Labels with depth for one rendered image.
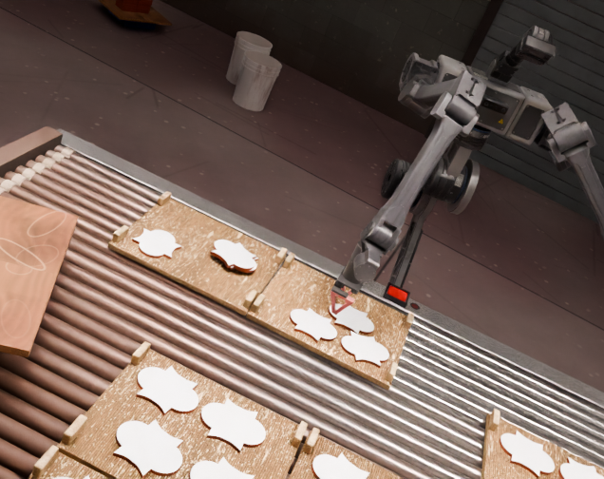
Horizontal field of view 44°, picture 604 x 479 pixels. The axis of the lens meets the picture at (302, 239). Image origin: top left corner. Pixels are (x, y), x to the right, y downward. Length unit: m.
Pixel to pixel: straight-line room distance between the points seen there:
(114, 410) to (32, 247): 0.43
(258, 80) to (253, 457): 4.31
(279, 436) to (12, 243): 0.72
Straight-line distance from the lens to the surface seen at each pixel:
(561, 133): 2.12
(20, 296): 1.62
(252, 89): 5.67
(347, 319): 2.05
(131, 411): 1.58
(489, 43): 6.54
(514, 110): 2.58
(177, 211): 2.24
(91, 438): 1.51
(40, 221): 1.85
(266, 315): 1.95
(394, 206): 1.92
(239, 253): 2.09
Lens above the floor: 2.06
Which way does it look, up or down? 29 degrees down
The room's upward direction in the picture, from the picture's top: 23 degrees clockwise
